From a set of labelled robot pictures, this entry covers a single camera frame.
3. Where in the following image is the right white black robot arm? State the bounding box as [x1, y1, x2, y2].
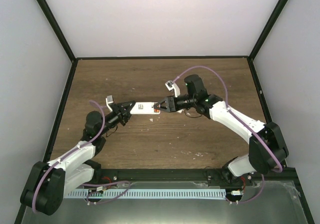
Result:
[153, 74, 289, 186]

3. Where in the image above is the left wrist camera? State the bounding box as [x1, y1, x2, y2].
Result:
[105, 95, 115, 112]

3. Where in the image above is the black front frame rail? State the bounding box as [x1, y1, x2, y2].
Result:
[97, 168, 298, 187]

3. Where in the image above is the light blue slotted cable duct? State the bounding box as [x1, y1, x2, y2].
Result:
[66, 189, 226, 200]

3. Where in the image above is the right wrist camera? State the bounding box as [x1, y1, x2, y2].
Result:
[165, 80, 181, 97]

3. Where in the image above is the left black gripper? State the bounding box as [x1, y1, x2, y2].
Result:
[99, 101, 137, 136]

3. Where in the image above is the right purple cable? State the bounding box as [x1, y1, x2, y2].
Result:
[172, 66, 283, 206]

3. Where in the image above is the white remote control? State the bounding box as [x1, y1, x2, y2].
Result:
[131, 102, 155, 115]

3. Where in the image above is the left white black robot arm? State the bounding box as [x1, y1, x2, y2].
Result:
[20, 101, 136, 216]

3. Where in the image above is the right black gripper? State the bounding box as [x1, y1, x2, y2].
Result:
[155, 95, 196, 113]

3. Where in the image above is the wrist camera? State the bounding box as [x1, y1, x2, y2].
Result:
[165, 80, 181, 97]
[105, 95, 115, 112]

